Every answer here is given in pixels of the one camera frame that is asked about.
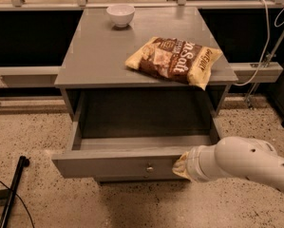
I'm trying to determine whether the grey top drawer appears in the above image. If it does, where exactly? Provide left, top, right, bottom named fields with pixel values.
left=51, top=90, right=226, bottom=182

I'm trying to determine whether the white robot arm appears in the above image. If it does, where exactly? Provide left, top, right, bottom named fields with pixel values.
left=172, top=137, right=284, bottom=194

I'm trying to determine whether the round metal drawer knob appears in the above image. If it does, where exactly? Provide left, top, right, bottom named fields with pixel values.
left=146, top=164, right=154, bottom=173

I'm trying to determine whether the brown yellow chip bag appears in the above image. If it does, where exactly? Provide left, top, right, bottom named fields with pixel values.
left=125, top=37, right=222, bottom=89

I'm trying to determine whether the grey wooden nightstand cabinet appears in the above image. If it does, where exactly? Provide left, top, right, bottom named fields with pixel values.
left=54, top=6, right=239, bottom=122

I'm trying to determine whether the white ceramic bowl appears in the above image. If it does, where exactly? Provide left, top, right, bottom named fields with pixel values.
left=106, top=4, right=135, bottom=28

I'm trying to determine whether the black metal stand leg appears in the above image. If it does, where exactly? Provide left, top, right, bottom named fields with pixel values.
left=0, top=156, right=29, bottom=228

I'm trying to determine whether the metal railing frame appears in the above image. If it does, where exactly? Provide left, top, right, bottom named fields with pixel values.
left=0, top=0, right=284, bottom=116

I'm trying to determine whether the thin black floor cable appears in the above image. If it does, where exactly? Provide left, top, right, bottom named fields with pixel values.
left=0, top=173, right=36, bottom=228

